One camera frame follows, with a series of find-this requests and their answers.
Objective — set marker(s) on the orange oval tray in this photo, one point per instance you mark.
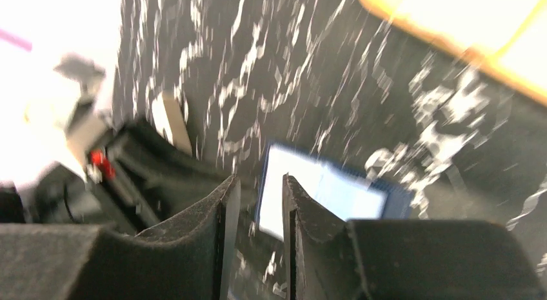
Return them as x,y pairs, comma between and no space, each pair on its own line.
505,38

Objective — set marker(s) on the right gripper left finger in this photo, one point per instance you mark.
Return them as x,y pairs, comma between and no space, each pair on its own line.
188,256

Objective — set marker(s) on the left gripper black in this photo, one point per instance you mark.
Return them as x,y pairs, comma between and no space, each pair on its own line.
152,181

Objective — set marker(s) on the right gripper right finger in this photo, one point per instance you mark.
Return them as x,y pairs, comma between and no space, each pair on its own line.
328,258

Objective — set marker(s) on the blue leather card holder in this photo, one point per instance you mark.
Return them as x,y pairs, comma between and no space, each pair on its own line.
347,193

